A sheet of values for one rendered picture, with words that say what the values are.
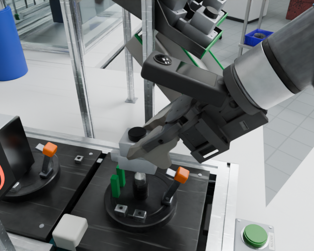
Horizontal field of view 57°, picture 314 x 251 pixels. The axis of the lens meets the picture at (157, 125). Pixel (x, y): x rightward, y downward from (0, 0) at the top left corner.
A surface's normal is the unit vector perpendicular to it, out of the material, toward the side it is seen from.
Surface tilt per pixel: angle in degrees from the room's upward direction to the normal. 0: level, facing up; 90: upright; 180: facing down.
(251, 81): 70
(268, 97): 101
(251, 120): 90
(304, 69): 93
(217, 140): 90
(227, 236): 0
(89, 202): 0
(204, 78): 16
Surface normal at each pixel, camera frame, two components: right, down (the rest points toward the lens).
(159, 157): -0.15, 0.49
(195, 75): 0.26, -0.75
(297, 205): 0.00, -0.81
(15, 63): 0.83, 0.33
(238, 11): -0.74, 0.40
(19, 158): 0.96, 0.15
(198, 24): -0.43, 0.53
